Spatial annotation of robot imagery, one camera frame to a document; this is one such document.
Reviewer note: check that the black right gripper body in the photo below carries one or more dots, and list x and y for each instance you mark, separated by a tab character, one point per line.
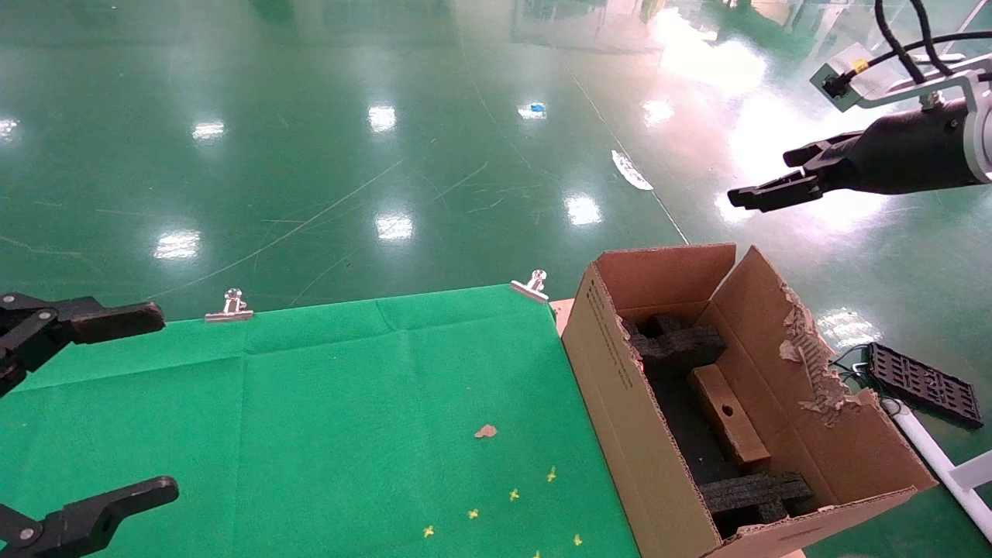
914	151

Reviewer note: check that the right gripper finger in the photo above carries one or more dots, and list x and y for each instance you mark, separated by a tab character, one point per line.
783	190
825	149

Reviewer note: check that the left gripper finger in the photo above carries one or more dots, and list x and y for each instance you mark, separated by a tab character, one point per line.
93	515
116	318

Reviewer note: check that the small cardboard box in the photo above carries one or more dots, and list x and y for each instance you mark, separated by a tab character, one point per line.
728	418

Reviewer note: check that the large open cardboard carton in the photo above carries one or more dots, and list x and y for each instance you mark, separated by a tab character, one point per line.
620	434

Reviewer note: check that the small tan cardboard scrap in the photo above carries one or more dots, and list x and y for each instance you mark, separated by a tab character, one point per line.
486	431

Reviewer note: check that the silver binder clip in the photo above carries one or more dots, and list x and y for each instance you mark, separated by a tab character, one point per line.
229	315
531	289

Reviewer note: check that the white bar with pole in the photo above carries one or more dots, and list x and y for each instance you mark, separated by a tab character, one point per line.
973	15

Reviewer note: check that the white floor tape scrap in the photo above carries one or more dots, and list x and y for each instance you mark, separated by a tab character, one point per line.
632	170

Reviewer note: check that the large green table cloth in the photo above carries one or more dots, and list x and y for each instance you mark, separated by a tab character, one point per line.
310	426

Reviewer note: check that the black perforated plastic tray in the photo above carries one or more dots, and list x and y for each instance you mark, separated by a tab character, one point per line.
922	384

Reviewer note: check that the black foam base sheet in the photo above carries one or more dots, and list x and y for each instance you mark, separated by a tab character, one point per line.
682	418

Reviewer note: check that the blue white floor scrap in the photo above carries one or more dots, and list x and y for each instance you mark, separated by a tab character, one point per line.
532	111

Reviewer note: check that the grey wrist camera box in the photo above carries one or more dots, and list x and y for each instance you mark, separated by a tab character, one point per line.
841	77

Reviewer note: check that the grey metal camera bracket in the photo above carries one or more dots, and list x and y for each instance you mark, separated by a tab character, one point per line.
961	81

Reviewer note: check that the white pipe frame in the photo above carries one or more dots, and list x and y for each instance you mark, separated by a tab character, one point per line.
930	457

